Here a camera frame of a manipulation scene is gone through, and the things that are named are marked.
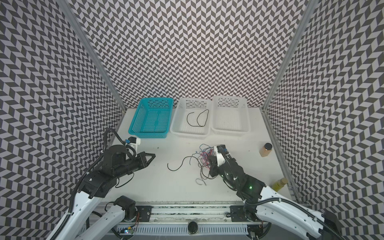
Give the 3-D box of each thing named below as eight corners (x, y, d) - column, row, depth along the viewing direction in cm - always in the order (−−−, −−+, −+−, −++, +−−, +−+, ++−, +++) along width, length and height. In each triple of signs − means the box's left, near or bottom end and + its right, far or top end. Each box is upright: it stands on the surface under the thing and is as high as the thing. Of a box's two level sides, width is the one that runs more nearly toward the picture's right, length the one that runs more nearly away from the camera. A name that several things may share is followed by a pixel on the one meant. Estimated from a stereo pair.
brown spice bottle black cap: (260, 159, 95) (267, 150, 86) (258, 152, 98) (264, 142, 89) (266, 159, 95) (274, 150, 86) (264, 152, 98) (271, 142, 89)
